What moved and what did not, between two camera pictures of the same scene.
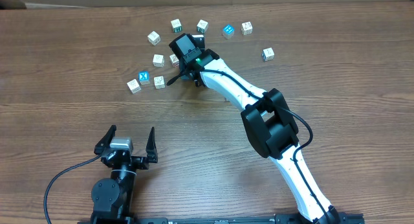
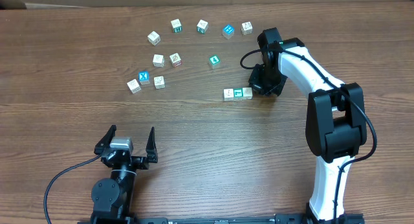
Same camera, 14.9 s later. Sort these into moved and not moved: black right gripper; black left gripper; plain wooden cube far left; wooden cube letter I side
Moved: black right gripper
Not moved: wooden cube letter I side; plain wooden cube far left; black left gripper
